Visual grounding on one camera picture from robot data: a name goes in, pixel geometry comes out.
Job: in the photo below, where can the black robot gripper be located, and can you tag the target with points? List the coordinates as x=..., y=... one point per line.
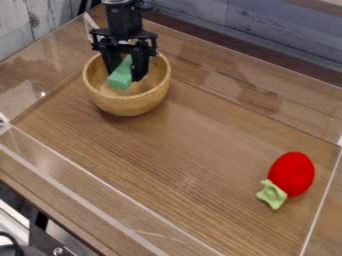
x=124, y=26

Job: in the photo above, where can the green rectangular block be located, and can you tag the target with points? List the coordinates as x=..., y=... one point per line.
x=127, y=72

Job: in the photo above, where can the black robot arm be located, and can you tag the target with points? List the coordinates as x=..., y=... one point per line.
x=124, y=38

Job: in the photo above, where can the brown wooden bowl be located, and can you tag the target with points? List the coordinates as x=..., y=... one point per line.
x=140, y=98

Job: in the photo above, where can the red plush ball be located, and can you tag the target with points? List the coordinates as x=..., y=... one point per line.
x=293, y=173

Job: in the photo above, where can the small green plastic toy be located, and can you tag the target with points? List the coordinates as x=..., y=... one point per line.
x=271, y=194

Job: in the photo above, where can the black metal table frame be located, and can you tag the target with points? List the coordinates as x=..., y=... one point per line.
x=47, y=243

